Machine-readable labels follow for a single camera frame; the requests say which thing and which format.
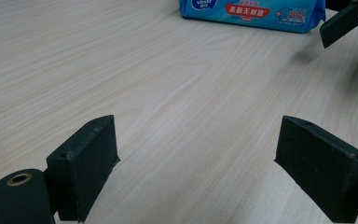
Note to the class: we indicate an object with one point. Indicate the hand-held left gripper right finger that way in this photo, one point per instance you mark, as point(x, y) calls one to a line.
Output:
point(320, 168)

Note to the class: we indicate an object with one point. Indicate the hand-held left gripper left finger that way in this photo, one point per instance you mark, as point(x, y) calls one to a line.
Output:
point(84, 168)

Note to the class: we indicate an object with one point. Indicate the blue wet wipes packet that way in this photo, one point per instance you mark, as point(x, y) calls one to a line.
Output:
point(251, 14)

